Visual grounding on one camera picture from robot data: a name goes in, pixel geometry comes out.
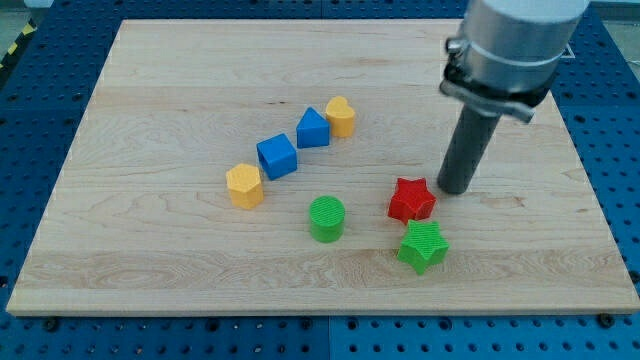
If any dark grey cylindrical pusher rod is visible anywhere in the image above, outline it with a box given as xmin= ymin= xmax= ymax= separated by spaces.
xmin=437 ymin=105 xmax=500 ymax=195

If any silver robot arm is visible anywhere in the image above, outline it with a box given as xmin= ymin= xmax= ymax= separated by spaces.
xmin=437 ymin=0 xmax=589 ymax=194

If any red star block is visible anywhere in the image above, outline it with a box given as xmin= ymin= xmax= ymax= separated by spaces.
xmin=387 ymin=178 xmax=437 ymax=225

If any green star block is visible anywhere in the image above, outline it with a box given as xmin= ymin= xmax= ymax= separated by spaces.
xmin=397 ymin=220 xmax=449 ymax=275

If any yellow heart block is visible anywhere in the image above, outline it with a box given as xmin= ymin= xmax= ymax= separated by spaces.
xmin=325 ymin=96 xmax=356 ymax=137

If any blue triangle block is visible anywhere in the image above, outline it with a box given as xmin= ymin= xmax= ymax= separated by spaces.
xmin=296 ymin=107 xmax=330 ymax=148

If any green cylinder block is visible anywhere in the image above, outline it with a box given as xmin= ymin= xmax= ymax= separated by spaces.
xmin=309 ymin=195 xmax=346 ymax=243

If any blue cube block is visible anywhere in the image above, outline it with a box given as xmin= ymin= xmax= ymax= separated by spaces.
xmin=256 ymin=133 xmax=298 ymax=180

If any light wooden board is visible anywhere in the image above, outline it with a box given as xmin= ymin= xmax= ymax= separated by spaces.
xmin=7 ymin=20 xmax=639 ymax=317

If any yellow hexagon block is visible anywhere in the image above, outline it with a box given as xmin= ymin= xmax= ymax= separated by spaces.
xmin=226 ymin=163 xmax=264 ymax=209

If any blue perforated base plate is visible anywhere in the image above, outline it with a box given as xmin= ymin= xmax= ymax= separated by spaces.
xmin=1 ymin=1 xmax=639 ymax=359

